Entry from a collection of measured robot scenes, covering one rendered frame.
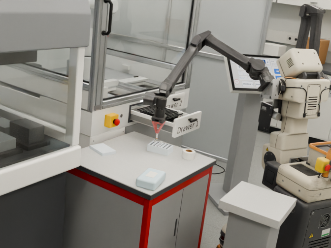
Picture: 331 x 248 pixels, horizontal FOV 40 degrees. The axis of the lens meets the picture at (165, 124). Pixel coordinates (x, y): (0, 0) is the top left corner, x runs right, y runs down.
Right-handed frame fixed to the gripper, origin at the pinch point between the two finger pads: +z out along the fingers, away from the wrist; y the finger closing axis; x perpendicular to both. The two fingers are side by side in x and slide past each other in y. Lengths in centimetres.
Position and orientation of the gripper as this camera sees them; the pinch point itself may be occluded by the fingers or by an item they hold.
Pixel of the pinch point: (157, 131)
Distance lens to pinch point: 253.6
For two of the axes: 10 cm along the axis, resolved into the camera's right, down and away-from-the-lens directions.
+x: 9.6, 2.0, -2.0
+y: -2.5, 2.6, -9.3
